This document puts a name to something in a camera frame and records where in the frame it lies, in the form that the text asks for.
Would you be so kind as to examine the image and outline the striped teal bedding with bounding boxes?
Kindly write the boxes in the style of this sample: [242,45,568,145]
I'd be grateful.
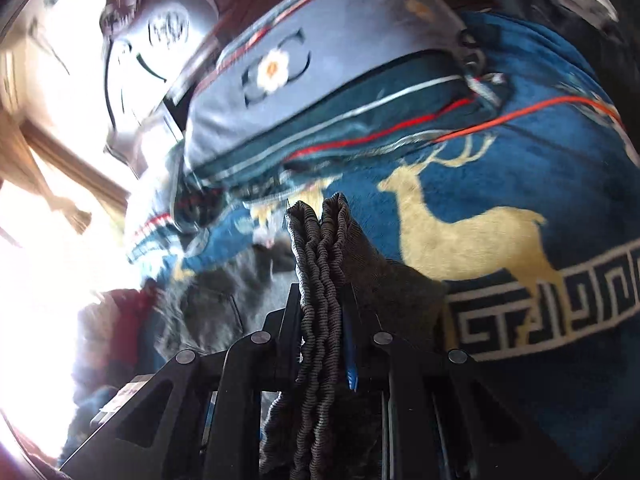
[125,160,241,266]

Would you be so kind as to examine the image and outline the grey and teal striped pillow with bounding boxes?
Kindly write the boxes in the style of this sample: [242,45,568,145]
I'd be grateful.
[182,0,511,186]

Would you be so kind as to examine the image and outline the white pillow with black lines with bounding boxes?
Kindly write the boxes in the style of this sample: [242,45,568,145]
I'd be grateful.
[100,0,226,161]

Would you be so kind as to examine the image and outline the red cloth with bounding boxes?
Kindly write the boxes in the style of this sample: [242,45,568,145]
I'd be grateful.
[75,285,166,386]

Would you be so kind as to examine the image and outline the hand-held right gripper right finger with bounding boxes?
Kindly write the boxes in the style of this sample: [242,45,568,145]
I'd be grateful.
[340,285,581,480]

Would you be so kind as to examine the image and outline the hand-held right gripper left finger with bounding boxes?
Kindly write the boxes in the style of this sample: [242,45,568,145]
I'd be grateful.
[60,282,306,480]

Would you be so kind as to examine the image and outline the wooden window frame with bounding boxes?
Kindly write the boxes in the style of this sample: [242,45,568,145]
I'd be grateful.
[0,110,131,241]

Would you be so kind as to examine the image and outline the blue deer-print blanket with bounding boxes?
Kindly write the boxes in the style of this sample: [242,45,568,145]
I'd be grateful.
[125,10,640,480]

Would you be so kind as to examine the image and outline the grey denim pants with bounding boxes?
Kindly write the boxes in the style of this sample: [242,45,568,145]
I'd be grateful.
[165,192,448,480]

